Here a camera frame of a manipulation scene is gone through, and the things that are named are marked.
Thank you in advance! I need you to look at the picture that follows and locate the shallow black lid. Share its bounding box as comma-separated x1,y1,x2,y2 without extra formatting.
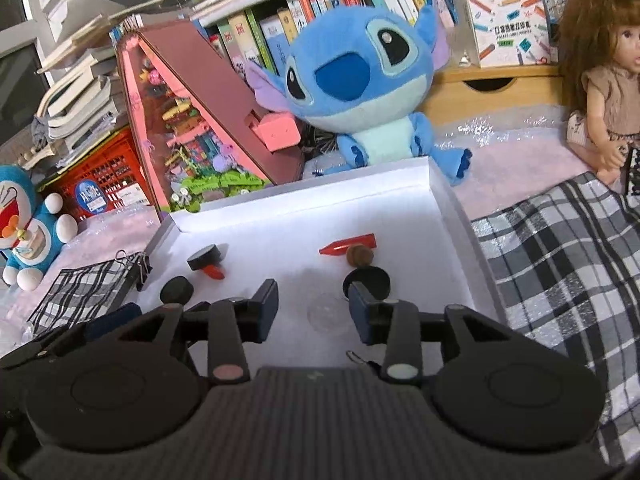
342,267,391,302

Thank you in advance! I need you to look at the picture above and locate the thick black puck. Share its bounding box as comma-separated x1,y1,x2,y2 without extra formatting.
186,243,229,272
159,277,196,304

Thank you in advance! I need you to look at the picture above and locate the blue white cat plush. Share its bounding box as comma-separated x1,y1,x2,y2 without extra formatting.
0,164,79,293

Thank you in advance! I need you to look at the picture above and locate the small black binder clip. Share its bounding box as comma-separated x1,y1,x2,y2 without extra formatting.
114,249,153,292

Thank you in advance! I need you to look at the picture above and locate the black white plaid cloth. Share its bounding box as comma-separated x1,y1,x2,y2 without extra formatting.
26,171,640,467

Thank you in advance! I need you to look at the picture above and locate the brown walnut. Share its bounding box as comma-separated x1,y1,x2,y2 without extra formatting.
346,244,374,268

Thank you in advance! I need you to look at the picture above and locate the pink triangular miniature house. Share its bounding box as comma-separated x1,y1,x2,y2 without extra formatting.
115,19,307,214

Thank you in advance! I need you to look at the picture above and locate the white box with pencil print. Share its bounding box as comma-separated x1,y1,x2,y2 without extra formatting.
464,0,554,69

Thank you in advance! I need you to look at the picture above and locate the long-haired baby doll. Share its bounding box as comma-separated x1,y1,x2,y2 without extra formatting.
556,0,640,197

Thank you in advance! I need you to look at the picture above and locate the row of upright books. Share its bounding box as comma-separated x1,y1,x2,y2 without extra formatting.
191,0,640,79

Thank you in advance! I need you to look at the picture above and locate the large black binder clip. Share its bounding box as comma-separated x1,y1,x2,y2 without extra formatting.
346,351,382,377

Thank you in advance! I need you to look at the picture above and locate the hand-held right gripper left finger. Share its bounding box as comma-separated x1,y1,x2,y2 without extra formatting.
117,278,280,386

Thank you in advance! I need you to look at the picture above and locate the wooden drawer organizer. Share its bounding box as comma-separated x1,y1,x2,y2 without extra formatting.
419,61,567,124

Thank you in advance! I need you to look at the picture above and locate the blue alien plush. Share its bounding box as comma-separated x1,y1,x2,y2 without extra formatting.
244,0,474,187

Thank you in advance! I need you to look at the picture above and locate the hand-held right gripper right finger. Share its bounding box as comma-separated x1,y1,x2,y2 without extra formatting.
348,282,507,387

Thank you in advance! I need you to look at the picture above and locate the red plastic crate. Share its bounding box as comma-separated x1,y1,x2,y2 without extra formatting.
39,126,154,222

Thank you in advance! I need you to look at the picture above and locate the black cable bundle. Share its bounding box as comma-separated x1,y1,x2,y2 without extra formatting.
299,121,352,179

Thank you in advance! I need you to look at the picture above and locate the pile of stacked books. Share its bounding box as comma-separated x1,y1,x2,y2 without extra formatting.
31,0,167,162

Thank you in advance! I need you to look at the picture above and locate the white cardboard box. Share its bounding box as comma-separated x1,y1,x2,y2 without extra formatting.
134,155,509,362

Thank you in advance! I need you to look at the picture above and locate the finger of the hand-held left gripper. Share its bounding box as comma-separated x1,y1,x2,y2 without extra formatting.
0,302,144,371

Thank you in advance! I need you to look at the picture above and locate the small clear plastic bowl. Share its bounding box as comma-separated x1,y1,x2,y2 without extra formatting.
306,294,359,337

